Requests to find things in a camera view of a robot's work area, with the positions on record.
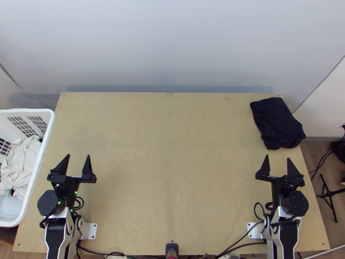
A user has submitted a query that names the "black tripod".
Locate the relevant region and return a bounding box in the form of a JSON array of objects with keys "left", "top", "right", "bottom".
[{"left": 315, "top": 173, "right": 345, "bottom": 224}]

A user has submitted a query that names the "dark t-shirt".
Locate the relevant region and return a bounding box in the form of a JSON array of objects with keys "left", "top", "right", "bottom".
[{"left": 250, "top": 97, "right": 307, "bottom": 150}]

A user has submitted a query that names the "heap of clothes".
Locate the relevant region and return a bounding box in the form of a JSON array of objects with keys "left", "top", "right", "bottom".
[{"left": 0, "top": 136, "right": 42, "bottom": 218}]

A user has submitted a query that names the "white laundry basket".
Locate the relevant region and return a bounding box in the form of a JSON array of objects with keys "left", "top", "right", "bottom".
[{"left": 0, "top": 108, "right": 56, "bottom": 228}]

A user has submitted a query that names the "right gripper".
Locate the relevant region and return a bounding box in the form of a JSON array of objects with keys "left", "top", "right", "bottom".
[{"left": 255, "top": 154, "right": 305, "bottom": 197}]

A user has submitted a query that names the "black cable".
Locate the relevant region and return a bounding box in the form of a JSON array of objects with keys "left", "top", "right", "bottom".
[
  {"left": 253, "top": 202, "right": 273, "bottom": 224},
  {"left": 214, "top": 218, "right": 270, "bottom": 259},
  {"left": 308, "top": 148, "right": 335, "bottom": 182},
  {"left": 76, "top": 239, "right": 127, "bottom": 259}
]

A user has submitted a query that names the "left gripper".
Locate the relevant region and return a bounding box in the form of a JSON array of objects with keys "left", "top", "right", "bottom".
[{"left": 47, "top": 154, "right": 97, "bottom": 191}]

